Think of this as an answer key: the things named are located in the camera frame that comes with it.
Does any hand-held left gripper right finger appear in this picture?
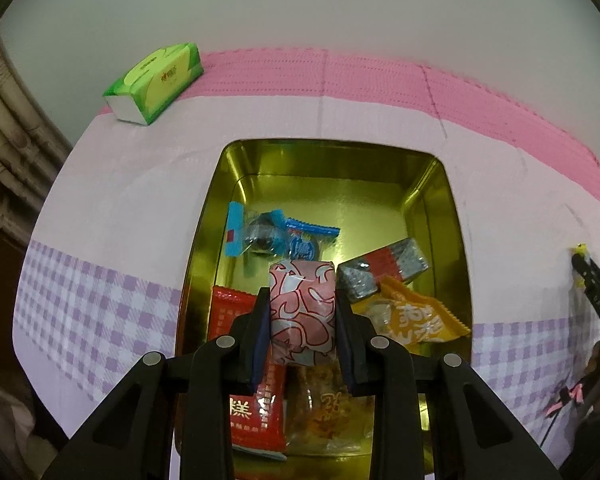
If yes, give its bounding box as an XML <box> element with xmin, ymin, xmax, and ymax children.
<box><xmin>334</xmin><ymin>292</ymin><xmax>563</xmax><ymax>480</ymax></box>

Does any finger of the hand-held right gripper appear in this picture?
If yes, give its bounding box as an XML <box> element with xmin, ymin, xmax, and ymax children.
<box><xmin>571</xmin><ymin>254</ymin><xmax>600</xmax><ymax>303</ymax></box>

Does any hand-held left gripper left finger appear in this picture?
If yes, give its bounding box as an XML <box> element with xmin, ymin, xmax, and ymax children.
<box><xmin>40</xmin><ymin>297</ymin><xmax>273</xmax><ymax>480</ymax></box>

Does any pink patterned snack packet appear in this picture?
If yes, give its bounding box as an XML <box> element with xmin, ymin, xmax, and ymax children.
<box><xmin>267</xmin><ymin>258</ymin><xmax>337</xmax><ymax>367</ymax></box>

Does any clear pastry packet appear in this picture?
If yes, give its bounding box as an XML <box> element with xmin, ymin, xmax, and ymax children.
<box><xmin>285</xmin><ymin>362</ymin><xmax>376</xmax><ymax>458</ymax></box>

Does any orange-yellow snack packet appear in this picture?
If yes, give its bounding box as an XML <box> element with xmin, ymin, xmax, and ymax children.
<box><xmin>352</xmin><ymin>275</ymin><xmax>473</xmax><ymax>353</ymax></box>

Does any silver and red snack packet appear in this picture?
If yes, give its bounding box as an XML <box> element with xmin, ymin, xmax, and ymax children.
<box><xmin>336</xmin><ymin>237</ymin><xmax>431</xmax><ymax>303</ymax></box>

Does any blue candy packet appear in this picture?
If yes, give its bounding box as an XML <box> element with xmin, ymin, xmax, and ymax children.
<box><xmin>282</xmin><ymin>216</ymin><xmax>341</xmax><ymax>263</ymax></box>

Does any cyan clear snack packet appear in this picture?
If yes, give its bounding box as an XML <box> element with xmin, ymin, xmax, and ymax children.
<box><xmin>225</xmin><ymin>201</ymin><xmax>288</xmax><ymax>258</ymax></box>

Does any maroon and gold tin box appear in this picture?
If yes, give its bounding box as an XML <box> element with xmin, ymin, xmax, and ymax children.
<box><xmin>172</xmin><ymin>137</ymin><xmax>476</xmax><ymax>461</ymax></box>

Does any pink ribbon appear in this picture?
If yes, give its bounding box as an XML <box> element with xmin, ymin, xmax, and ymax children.
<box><xmin>545</xmin><ymin>382</ymin><xmax>586</xmax><ymax>418</ymax></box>

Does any pink and purple checkered tablecloth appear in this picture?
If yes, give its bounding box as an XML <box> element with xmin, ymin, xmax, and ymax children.
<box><xmin>12</xmin><ymin>49</ymin><xmax>600</xmax><ymax>471</ymax></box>

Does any green tissue pack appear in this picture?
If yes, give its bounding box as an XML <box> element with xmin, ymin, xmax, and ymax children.
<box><xmin>102</xmin><ymin>42</ymin><xmax>203</xmax><ymax>126</ymax></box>

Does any bamboo furniture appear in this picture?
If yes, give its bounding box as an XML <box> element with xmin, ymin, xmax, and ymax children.
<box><xmin>0</xmin><ymin>30</ymin><xmax>73</xmax><ymax>211</ymax></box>

